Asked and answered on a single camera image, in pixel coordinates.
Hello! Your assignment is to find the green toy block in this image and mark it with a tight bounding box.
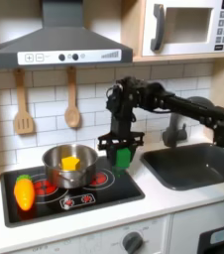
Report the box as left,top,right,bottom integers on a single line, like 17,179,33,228
113,147,132,170

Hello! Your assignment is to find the steel toy pot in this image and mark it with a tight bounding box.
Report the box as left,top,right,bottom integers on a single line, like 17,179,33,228
42,143,99,190

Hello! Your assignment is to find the orange toy carrot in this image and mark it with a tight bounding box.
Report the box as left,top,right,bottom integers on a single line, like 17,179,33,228
13,174,37,211

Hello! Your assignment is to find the yellow toy block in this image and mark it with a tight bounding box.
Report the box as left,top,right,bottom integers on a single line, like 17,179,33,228
60,156,81,172

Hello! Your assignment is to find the dark grey tap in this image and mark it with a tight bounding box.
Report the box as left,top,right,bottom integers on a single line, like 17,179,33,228
162,95,217,148

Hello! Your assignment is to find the black stove top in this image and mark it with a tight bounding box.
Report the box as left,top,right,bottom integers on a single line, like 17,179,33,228
0,154,146,228

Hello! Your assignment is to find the wooden spoon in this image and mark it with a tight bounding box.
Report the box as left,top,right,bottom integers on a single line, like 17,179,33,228
63,65,82,129

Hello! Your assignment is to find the dark grey sink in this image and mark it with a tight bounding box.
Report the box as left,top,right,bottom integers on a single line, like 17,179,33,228
140,142,224,191

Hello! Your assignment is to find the grey oven knob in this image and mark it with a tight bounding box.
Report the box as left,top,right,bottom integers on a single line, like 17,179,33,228
121,231,144,254

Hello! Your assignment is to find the wooden slotted spatula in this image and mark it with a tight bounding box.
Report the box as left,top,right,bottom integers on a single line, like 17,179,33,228
12,67,35,136

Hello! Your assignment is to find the grey range hood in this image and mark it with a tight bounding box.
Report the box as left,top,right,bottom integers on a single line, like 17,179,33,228
0,0,134,69

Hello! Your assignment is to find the white toy microwave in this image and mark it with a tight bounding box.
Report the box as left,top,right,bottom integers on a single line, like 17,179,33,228
142,0,224,58

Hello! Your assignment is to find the black appliance panel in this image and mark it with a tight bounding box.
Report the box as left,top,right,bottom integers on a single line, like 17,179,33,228
196,222,224,254

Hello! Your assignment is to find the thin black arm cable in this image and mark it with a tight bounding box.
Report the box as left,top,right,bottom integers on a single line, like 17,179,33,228
105,83,124,101

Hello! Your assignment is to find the light wooden shelf frame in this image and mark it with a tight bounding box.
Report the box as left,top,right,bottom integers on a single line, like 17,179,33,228
120,0,224,147

